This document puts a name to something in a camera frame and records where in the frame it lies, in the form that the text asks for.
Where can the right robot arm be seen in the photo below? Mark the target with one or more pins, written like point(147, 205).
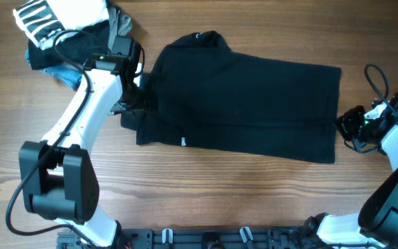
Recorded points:
point(376, 225)

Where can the black and white folded garment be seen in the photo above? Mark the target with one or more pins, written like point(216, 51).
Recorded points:
point(42, 20)

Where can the grey folded garment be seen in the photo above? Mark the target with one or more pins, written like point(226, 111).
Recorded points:
point(119, 24)

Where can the black t-shirt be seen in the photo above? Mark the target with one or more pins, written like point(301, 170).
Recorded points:
point(203, 94)

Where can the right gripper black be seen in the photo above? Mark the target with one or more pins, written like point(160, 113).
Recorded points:
point(343, 125)

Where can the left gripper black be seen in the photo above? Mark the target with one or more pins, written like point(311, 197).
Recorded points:
point(139, 107)

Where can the blue denim folded garment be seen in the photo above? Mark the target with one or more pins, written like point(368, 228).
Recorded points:
point(70, 77)

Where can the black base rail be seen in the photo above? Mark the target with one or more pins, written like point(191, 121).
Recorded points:
point(245, 237)

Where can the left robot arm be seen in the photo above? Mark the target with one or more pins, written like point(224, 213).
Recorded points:
point(58, 181)

